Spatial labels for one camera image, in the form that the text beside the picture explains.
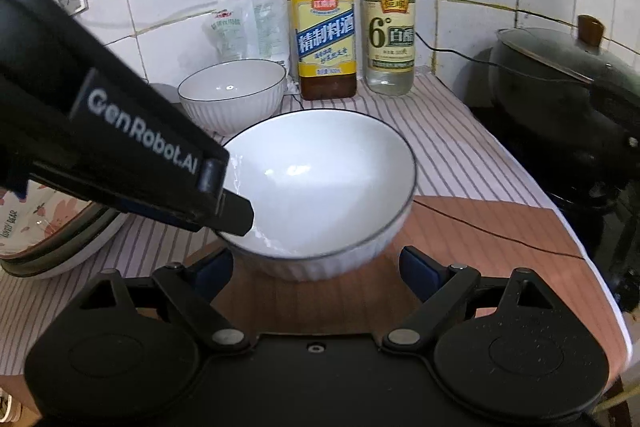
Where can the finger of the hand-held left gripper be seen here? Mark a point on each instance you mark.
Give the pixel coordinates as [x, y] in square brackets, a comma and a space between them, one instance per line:
[235, 214]

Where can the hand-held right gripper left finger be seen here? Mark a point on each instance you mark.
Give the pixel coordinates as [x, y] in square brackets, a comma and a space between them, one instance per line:
[215, 274]

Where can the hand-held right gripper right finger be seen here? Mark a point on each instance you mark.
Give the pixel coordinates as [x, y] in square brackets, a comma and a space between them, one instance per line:
[419, 272]

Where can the white ribbed bowl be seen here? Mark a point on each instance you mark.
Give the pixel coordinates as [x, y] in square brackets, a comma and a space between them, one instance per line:
[325, 187]
[232, 82]

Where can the pink bunny print plate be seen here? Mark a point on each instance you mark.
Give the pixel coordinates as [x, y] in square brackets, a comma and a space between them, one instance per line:
[45, 217]

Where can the white sun print plate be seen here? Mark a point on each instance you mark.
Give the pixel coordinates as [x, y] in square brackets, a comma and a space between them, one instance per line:
[65, 268]

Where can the striped brown tablecloth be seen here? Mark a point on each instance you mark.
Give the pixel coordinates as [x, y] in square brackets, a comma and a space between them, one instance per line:
[450, 147]

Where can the red logo seasoning bag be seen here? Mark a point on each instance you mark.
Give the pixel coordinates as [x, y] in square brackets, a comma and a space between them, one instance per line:
[227, 34]

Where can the plain white seasoning bag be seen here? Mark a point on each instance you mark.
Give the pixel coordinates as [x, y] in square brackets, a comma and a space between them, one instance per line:
[270, 27]

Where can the yellow label cooking wine bottle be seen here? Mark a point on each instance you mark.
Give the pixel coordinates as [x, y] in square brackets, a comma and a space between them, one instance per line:
[322, 42]

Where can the black wok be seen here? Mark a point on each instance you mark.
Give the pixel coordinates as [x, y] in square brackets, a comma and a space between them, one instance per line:
[525, 97]

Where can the clear vinegar bottle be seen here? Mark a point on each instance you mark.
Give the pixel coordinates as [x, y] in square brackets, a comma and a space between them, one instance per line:
[390, 42]

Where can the glass wok lid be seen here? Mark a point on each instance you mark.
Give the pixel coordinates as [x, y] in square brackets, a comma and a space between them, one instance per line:
[550, 52]

